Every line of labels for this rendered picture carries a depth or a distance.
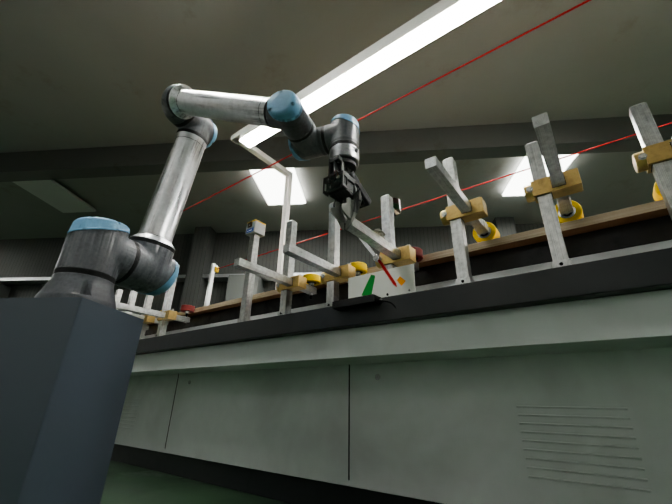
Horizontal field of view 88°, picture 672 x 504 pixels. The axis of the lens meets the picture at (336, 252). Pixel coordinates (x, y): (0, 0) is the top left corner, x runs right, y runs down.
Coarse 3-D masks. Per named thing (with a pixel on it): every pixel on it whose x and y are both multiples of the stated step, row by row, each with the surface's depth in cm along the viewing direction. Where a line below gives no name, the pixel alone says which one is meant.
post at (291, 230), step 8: (288, 224) 162; (296, 224) 163; (288, 232) 160; (296, 232) 162; (288, 240) 158; (288, 256) 154; (288, 264) 153; (288, 272) 151; (288, 296) 148; (280, 304) 147; (288, 304) 147
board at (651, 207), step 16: (624, 208) 99; (640, 208) 97; (656, 208) 95; (560, 224) 108; (576, 224) 105; (592, 224) 103; (608, 224) 103; (496, 240) 118; (512, 240) 115; (528, 240) 114; (544, 240) 113; (432, 256) 131; (448, 256) 127; (368, 272) 146; (320, 288) 166; (224, 304) 200; (240, 304) 196
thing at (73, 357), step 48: (0, 336) 83; (48, 336) 82; (96, 336) 89; (0, 384) 78; (48, 384) 77; (96, 384) 89; (0, 432) 74; (48, 432) 75; (96, 432) 88; (0, 480) 70; (48, 480) 75; (96, 480) 88
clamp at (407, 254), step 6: (408, 246) 118; (402, 252) 118; (408, 252) 117; (414, 252) 120; (384, 258) 122; (390, 258) 121; (402, 258) 118; (408, 258) 116; (414, 258) 119; (378, 264) 124; (384, 264) 121; (396, 264) 121; (402, 264) 121; (408, 264) 121
